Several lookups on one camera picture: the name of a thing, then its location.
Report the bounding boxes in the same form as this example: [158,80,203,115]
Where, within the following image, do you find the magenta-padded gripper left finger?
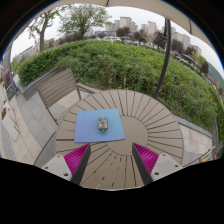
[41,143,92,186]

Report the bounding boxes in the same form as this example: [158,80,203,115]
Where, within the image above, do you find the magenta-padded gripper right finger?
[131,142,184,186]

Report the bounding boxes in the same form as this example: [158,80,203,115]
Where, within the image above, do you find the blue mouse pad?
[73,108,126,144]

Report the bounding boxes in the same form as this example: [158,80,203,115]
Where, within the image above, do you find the brown slatted chair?
[36,68,101,124]

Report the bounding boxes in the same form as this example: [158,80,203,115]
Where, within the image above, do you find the dark parasol pole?
[152,18,172,100]

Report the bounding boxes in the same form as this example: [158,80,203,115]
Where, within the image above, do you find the green hedge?
[15,39,224,141]

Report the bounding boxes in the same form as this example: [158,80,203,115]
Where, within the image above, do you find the distant dark trees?
[115,26,210,74]

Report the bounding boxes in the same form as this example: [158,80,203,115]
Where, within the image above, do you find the thin sparse tree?
[28,6,64,53]

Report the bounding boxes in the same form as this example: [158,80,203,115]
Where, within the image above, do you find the distant apartment buildings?
[104,16,203,56]

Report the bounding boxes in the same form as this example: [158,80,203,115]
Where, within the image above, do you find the round leafy tree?
[59,3,113,39]

